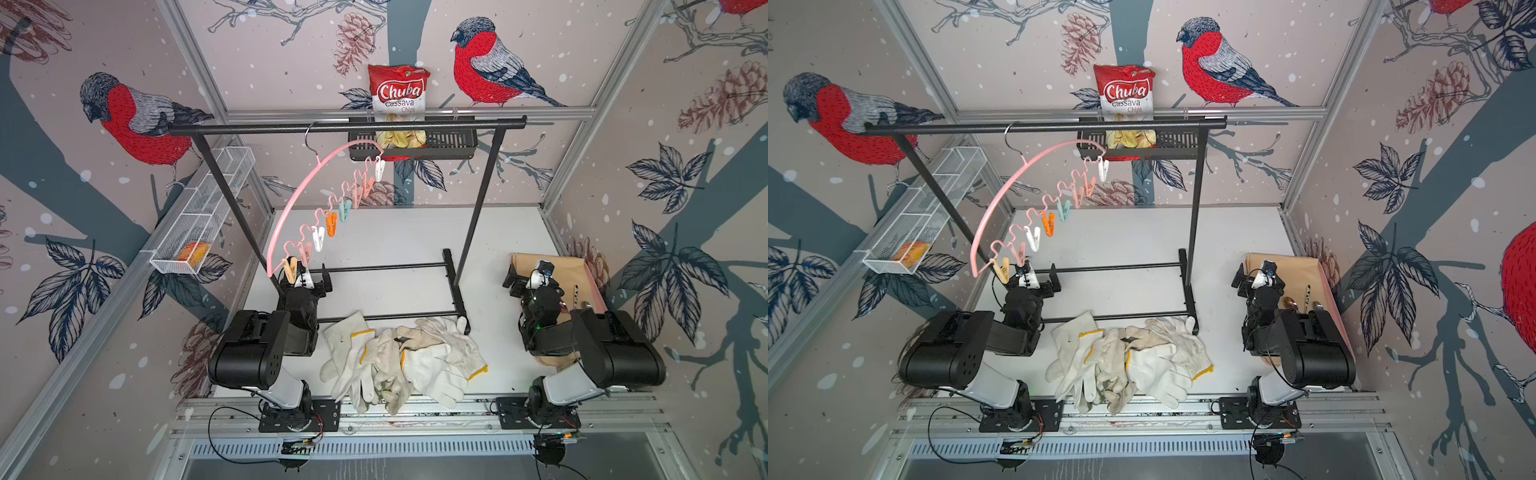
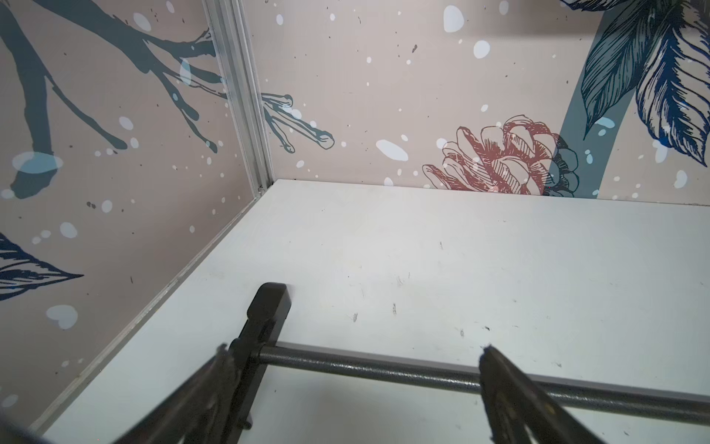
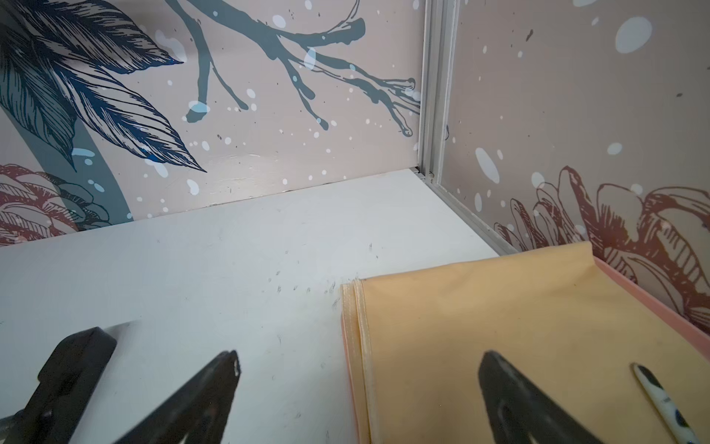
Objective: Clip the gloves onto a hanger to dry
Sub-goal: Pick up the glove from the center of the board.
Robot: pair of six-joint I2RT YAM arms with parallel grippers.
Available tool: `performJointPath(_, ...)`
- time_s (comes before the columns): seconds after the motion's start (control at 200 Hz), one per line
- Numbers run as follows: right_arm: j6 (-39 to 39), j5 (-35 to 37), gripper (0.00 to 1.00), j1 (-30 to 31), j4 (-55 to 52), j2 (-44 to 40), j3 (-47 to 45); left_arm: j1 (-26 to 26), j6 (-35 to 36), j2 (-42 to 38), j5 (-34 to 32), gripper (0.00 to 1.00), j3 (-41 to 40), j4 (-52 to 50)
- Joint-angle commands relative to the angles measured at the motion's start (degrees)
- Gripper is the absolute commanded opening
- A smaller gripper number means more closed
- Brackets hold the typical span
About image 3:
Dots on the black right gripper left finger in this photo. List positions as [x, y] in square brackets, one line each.
[198, 411]

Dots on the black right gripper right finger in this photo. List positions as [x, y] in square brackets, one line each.
[519, 412]

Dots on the beige cloth mat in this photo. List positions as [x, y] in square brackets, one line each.
[415, 341]

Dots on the black garment rack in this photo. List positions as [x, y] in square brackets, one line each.
[66, 384]

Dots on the pink tray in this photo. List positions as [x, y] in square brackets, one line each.
[698, 339]

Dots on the spotted handle spoon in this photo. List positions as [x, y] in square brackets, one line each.
[665, 406]

